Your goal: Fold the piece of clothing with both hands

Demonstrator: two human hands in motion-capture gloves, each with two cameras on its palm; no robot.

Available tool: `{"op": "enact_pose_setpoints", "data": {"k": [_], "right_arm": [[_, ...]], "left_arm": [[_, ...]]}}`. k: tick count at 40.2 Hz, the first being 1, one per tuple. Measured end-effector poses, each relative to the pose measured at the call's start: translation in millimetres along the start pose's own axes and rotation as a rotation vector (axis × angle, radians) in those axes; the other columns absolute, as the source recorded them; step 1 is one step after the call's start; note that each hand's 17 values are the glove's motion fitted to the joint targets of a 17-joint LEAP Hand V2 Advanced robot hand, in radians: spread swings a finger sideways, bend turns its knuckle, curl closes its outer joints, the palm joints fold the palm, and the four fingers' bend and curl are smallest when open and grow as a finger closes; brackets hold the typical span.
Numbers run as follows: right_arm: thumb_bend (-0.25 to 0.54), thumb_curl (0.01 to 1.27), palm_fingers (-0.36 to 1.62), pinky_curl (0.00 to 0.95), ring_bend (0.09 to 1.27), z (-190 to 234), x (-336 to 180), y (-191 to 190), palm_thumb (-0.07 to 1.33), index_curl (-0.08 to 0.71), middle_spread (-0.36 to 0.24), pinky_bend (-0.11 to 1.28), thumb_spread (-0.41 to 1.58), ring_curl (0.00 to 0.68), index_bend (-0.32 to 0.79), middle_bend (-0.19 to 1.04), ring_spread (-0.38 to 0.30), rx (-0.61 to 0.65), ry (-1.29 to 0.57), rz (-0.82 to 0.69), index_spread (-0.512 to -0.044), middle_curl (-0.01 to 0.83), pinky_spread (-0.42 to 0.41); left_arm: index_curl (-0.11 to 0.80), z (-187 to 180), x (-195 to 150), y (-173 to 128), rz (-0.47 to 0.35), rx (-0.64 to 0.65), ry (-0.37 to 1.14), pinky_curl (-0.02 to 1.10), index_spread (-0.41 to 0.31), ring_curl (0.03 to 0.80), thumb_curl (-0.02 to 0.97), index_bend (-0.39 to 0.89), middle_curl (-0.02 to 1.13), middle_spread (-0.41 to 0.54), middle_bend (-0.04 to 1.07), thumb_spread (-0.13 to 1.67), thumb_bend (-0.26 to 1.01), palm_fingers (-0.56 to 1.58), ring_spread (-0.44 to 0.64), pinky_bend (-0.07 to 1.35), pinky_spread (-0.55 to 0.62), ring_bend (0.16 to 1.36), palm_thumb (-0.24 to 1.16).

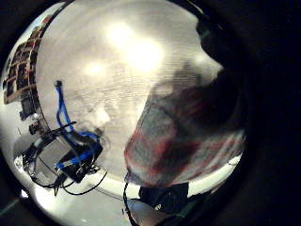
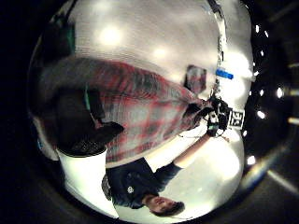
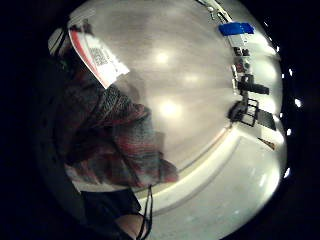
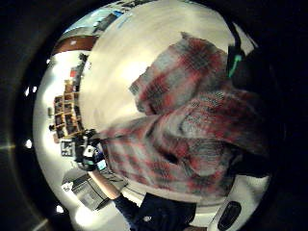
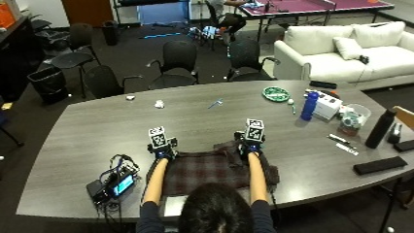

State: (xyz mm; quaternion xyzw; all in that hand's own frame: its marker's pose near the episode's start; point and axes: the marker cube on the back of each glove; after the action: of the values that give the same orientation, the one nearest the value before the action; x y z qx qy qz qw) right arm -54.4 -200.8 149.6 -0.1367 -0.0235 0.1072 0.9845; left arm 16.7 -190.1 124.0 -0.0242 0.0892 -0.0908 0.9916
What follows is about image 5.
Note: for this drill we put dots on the person's right hand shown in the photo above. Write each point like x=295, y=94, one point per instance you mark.
x=248, y=145

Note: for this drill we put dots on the person's left hand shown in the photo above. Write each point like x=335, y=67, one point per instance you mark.
x=162, y=149

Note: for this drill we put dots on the dark plaid cloth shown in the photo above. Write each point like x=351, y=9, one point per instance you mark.
x=206, y=168

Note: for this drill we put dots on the white marker cube on left glove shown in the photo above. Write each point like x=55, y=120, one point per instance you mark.
x=158, y=137

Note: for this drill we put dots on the white marker cube on glove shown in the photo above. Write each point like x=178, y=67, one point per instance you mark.
x=158, y=137
x=254, y=130

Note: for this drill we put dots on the white marker cube on right glove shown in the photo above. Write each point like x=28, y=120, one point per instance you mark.
x=254, y=130

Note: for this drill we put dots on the small white crumpled object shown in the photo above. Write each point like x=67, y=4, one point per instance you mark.
x=159, y=104

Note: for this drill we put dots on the white paper sheet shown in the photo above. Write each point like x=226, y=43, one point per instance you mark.
x=174, y=206

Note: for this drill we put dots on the blue water bottle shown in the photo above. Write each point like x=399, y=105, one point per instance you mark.
x=308, y=106

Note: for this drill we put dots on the black marker pen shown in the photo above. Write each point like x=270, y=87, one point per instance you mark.
x=340, y=139

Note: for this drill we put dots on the the person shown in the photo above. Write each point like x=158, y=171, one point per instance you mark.
x=213, y=210

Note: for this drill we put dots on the white box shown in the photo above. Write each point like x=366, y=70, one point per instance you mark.
x=326, y=105

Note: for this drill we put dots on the white strip label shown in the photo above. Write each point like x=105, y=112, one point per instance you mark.
x=346, y=149

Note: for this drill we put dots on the black office chair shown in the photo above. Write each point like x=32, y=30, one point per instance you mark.
x=105, y=82
x=247, y=61
x=74, y=51
x=178, y=64

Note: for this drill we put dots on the black remote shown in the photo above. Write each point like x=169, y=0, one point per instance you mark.
x=322, y=84

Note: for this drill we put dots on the clear plastic container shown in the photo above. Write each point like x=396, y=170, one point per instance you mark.
x=354, y=119

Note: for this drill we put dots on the black water bottle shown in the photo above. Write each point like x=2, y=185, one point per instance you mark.
x=379, y=128

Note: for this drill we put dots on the black flat case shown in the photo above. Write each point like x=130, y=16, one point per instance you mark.
x=379, y=165

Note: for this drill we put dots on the black waste bin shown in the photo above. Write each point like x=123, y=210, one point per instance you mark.
x=49, y=84

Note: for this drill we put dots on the black stapler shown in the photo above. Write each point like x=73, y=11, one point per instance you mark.
x=394, y=132

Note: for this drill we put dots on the white sofa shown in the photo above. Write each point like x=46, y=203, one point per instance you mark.
x=344, y=55

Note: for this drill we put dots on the black small case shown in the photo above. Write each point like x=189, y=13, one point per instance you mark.
x=404, y=145

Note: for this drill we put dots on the wooden chair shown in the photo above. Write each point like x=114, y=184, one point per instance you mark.
x=404, y=117

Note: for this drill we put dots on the black controller on sofa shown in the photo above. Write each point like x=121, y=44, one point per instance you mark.
x=363, y=59

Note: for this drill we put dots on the white cushion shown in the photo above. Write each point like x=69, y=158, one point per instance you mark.
x=347, y=47

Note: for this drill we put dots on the black cabinet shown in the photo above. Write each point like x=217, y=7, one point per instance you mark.
x=14, y=58

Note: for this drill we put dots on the purple table-tennis table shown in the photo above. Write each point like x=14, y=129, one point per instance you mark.
x=310, y=6

